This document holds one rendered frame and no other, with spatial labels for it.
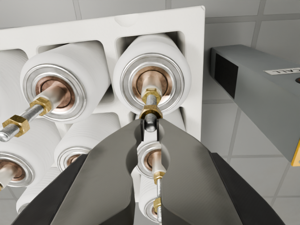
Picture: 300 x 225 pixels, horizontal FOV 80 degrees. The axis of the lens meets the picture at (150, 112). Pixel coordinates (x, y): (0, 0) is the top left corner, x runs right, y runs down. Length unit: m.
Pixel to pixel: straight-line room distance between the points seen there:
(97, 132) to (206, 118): 0.35
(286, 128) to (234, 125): 0.36
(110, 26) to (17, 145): 0.22
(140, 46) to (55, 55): 0.10
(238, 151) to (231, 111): 0.15
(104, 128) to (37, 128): 0.12
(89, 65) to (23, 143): 0.17
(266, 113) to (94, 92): 0.21
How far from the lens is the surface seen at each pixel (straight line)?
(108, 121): 0.32
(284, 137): 0.24
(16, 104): 0.31
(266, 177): 0.78
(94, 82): 0.24
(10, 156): 0.34
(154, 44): 0.21
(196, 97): 0.31
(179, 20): 0.28
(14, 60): 0.35
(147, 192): 0.34
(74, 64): 0.23
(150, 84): 0.19
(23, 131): 0.19
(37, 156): 0.34
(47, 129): 0.38
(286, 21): 0.54
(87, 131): 0.29
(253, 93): 0.29
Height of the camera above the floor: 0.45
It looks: 62 degrees down
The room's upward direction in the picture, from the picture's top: 177 degrees counter-clockwise
